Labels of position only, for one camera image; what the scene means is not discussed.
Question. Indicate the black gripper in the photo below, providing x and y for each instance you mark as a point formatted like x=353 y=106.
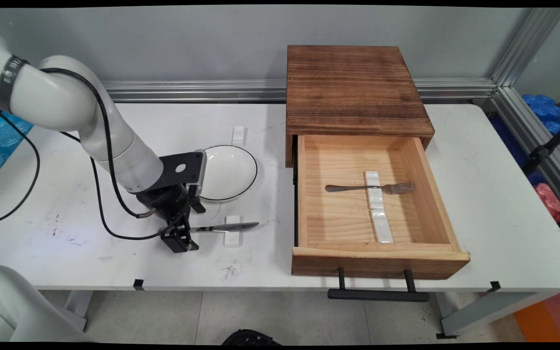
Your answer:
x=166 y=199

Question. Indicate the steel table knife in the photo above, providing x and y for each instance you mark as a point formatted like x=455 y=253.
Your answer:
x=231 y=226

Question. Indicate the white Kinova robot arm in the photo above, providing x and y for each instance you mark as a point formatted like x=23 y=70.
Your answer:
x=66 y=97

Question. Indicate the white ceramic cutlery rest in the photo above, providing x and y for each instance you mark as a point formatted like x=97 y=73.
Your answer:
x=238 y=133
x=233 y=239
x=382 y=228
x=375 y=200

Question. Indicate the white plate with black rim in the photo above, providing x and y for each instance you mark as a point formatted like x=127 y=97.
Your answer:
x=231 y=170

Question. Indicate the black table clamp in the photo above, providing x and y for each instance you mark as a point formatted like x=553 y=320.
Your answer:
x=494 y=286
x=138 y=285

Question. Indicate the black round object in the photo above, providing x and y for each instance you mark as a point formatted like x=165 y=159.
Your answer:
x=251 y=338

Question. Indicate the white table leg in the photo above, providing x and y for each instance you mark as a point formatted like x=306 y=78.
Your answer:
x=484 y=313
x=78 y=308

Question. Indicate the light wooden drawer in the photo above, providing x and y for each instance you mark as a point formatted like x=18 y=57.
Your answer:
x=338 y=223

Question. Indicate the steel fork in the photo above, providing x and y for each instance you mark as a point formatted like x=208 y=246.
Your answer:
x=358 y=187

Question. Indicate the blue plastic bag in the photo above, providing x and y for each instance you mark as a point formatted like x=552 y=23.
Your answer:
x=3 y=141
x=545 y=107

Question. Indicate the dark wooden cabinet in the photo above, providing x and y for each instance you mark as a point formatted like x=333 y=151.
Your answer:
x=358 y=82

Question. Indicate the black tripod stand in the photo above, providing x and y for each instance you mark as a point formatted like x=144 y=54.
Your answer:
x=542 y=153

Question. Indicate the red plastic bag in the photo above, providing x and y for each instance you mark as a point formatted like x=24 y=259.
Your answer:
x=550 y=199

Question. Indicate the orange box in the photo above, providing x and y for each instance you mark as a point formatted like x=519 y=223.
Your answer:
x=547 y=321

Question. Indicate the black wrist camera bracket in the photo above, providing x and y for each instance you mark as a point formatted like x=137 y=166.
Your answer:
x=166 y=175

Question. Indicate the aluminium frame rail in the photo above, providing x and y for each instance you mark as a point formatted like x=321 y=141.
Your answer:
x=533 y=136
x=187 y=90

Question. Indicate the aluminium frame post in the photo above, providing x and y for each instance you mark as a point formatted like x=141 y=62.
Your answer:
x=528 y=43

